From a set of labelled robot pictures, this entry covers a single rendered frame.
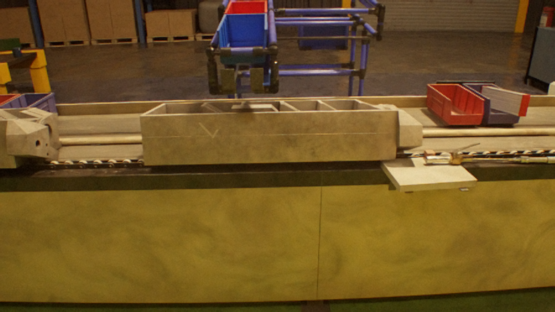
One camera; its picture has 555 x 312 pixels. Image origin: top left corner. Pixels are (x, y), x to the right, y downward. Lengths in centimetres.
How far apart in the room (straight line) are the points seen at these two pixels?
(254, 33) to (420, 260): 123
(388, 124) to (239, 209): 68
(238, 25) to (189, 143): 51
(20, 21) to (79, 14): 161
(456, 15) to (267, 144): 1166
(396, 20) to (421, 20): 75
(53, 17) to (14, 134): 994
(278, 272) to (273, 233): 21
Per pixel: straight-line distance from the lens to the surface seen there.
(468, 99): 240
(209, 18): 1046
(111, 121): 240
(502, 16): 1362
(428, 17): 1263
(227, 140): 154
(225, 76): 134
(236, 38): 169
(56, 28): 1166
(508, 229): 204
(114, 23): 1103
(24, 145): 177
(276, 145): 153
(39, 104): 249
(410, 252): 190
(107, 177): 170
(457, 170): 165
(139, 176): 166
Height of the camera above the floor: 148
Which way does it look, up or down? 25 degrees down
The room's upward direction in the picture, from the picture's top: 1 degrees counter-clockwise
